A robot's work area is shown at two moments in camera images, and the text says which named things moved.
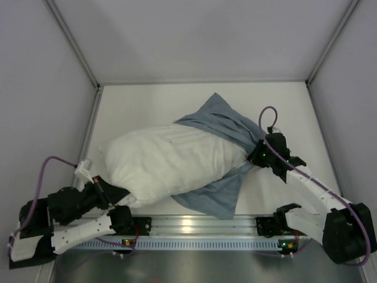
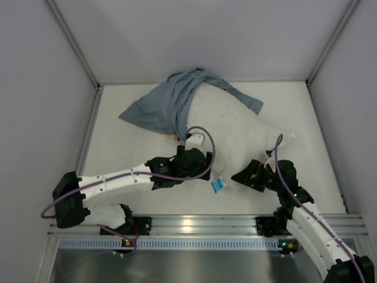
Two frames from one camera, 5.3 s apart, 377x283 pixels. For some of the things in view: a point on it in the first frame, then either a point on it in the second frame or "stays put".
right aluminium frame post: [351, 9] stays put
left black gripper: [102, 193] → [208, 165]
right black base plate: [265, 226] stays put
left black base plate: [144, 224] stays put
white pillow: [169, 160] → [241, 137]
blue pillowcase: [218, 198] → [164, 108]
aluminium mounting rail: [192, 226] stays put
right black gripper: [256, 155] → [256, 177]
